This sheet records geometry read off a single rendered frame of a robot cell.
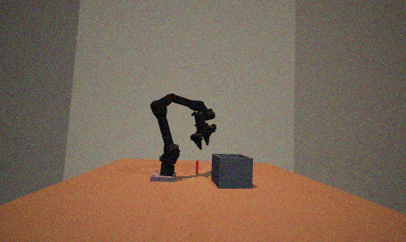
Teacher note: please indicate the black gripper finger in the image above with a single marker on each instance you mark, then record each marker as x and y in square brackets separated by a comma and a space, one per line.
[198, 143]
[206, 138]

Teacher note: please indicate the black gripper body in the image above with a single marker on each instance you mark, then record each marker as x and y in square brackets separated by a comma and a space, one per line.
[199, 134]

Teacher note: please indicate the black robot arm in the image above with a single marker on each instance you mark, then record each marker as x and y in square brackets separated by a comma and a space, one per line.
[171, 150]

